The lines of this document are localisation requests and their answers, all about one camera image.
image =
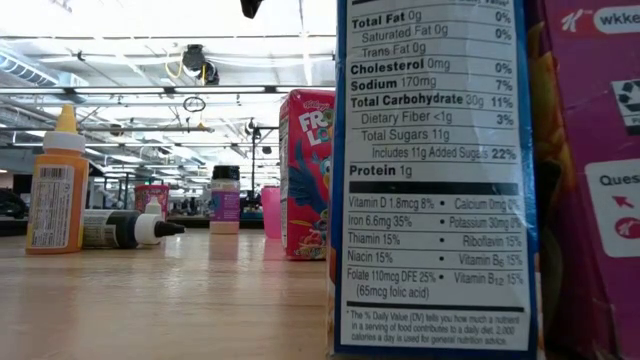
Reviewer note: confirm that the blue mini cereal box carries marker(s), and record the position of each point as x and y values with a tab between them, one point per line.
430	150

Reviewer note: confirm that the yellow squeeze bottle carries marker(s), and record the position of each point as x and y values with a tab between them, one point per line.
57	210

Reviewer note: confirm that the black icing tube white collar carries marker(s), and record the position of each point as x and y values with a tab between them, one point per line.
120	229

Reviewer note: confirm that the pink translucent plastic bin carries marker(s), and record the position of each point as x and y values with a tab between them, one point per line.
271	215

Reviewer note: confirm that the purple-label jar black lid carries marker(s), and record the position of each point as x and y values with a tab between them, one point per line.
225	210

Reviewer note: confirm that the small white-capped bottle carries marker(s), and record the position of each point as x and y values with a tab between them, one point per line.
153	207

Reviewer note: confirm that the pink mini cereal box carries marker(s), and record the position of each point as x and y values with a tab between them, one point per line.
590	125

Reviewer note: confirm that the red Froot Loops box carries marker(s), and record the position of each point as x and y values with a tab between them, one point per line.
305	190

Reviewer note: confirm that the black aluminium table frame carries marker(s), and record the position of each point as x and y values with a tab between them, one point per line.
200	223

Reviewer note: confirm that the black overhead camera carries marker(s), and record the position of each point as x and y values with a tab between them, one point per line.
194	57

